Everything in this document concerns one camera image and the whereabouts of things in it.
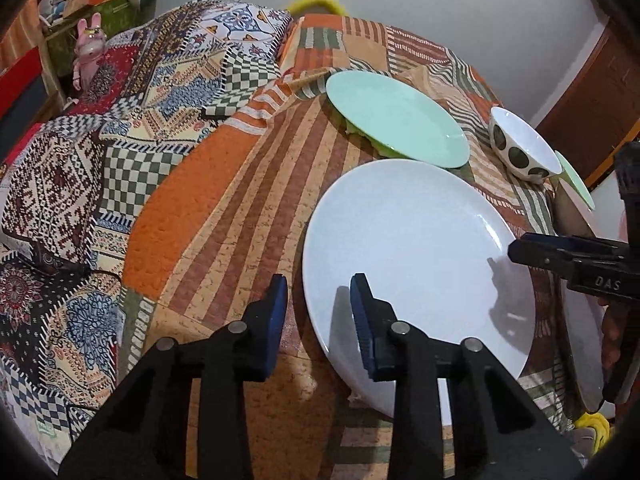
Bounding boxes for mint green bowl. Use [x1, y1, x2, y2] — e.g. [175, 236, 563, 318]
[554, 151, 596, 210]

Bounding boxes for large white plate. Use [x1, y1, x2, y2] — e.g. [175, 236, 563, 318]
[302, 159, 536, 416]

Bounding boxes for mint green plate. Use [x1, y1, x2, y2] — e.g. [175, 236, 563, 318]
[326, 70, 471, 169]

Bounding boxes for person's right hand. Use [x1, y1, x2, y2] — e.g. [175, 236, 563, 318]
[598, 298, 629, 382]

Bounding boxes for white bowl black dots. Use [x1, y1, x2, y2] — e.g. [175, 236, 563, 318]
[488, 106, 562, 184]

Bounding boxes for wooden door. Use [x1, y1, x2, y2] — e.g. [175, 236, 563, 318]
[537, 25, 640, 190]

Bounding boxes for orange striped patchwork blanket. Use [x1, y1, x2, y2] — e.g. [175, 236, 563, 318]
[118, 14, 553, 479]

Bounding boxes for ornate patterned quilt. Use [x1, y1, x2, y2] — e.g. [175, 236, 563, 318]
[1, 0, 292, 468]

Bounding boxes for red and blue box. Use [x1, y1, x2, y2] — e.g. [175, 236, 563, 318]
[0, 47, 48, 154]

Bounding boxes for pink rabbit toy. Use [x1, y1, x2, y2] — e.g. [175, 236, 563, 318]
[73, 12, 107, 92]

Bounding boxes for green cardboard box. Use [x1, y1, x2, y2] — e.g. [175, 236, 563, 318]
[44, 0, 144, 76]

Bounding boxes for black cable on quilt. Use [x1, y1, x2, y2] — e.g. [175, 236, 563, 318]
[0, 226, 126, 286]

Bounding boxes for yellow plush ring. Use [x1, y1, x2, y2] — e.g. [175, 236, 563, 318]
[285, 0, 350, 18]

